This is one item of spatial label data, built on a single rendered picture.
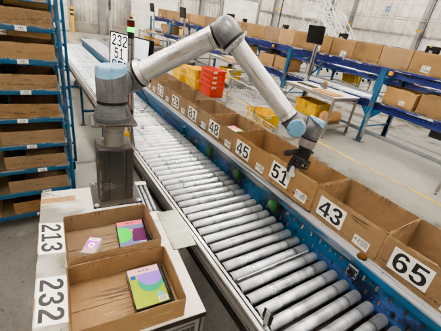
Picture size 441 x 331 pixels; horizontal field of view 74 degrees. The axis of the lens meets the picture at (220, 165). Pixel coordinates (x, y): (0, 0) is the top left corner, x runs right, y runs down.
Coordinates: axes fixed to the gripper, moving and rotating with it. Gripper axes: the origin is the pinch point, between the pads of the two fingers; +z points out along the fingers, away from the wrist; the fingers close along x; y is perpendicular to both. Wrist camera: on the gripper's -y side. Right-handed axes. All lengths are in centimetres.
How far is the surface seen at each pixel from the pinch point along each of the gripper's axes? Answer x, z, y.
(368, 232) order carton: 2, 0, 51
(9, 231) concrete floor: -121, 132, -135
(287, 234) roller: -2.0, 27.1, 17.1
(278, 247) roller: -14.1, 29.9, 23.6
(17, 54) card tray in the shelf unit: -128, -7, -138
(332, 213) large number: 2.1, 2.8, 32.2
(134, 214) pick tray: -75, 39, -23
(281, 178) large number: 0.2, 3.2, -3.6
